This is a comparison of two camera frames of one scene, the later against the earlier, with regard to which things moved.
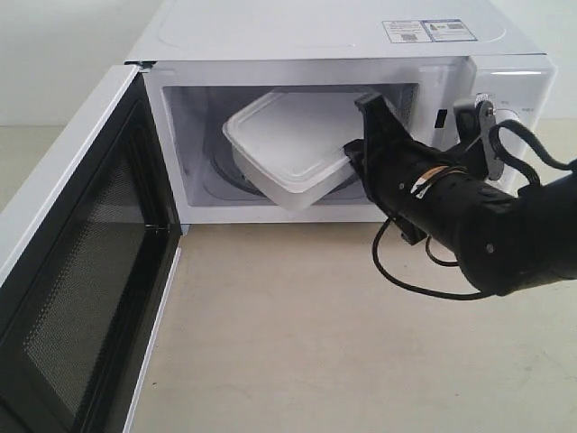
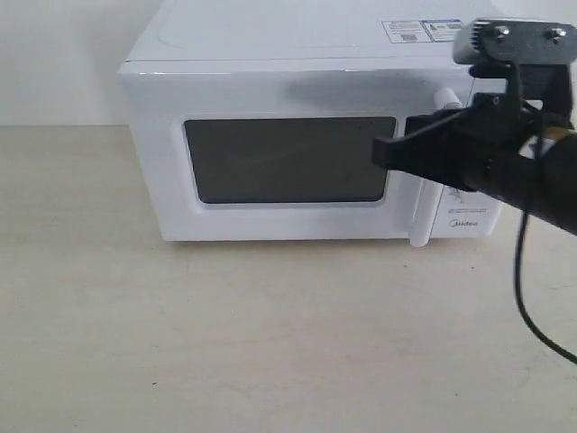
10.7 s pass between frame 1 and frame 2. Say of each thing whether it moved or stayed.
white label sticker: stayed
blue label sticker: stayed
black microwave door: moved
